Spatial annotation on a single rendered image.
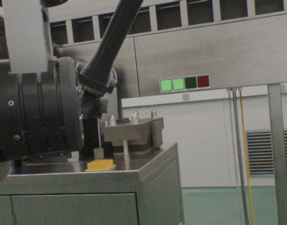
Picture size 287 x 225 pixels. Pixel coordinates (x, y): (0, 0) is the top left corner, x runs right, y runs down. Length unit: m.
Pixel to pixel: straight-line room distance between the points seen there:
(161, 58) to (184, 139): 2.46
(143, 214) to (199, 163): 2.96
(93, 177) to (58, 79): 0.78
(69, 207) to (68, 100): 0.90
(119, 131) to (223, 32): 0.68
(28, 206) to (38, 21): 1.02
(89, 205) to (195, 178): 2.99
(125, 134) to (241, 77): 0.62
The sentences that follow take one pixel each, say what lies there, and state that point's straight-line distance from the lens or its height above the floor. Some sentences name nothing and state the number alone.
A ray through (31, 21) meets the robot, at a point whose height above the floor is 1.24.
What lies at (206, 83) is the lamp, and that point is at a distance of 1.72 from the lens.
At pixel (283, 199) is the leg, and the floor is 0.56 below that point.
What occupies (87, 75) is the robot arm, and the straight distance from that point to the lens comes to 0.86.
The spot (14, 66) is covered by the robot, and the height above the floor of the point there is 1.19.
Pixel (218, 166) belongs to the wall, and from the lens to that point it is 4.15.
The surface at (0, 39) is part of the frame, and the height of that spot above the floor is 1.43.
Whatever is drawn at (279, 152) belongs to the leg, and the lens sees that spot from 1.91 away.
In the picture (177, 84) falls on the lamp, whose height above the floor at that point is 1.18.
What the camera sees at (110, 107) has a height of 1.10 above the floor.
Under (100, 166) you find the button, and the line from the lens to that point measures 1.25.
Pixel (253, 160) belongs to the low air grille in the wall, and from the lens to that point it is 4.11.
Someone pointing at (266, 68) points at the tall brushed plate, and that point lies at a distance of 1.72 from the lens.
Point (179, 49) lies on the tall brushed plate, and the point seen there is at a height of 1.35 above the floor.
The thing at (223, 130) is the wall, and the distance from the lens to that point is 4.08.
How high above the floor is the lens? 1.13
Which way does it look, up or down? 3 degrees down
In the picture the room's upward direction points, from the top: 5 degrees counter-clockwise
